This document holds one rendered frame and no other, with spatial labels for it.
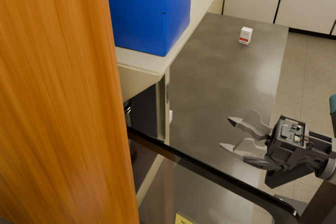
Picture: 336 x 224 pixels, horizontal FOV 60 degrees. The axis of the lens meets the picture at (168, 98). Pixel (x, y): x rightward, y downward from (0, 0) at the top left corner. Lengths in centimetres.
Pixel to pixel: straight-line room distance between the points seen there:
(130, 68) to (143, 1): 8
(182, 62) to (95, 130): 105
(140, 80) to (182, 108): 77
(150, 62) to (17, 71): 15
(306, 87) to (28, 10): 282
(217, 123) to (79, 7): 89
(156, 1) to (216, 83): 94
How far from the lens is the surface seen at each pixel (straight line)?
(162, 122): 92
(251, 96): 123
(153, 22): 36
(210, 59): 141
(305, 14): 368
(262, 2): 365
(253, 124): 66
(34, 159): 51
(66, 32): 27
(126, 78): 38
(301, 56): 341
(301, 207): 210
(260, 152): 62
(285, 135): 59
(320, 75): 320
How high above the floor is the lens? 172
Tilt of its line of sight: 42 degrees down
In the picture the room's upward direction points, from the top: straight up
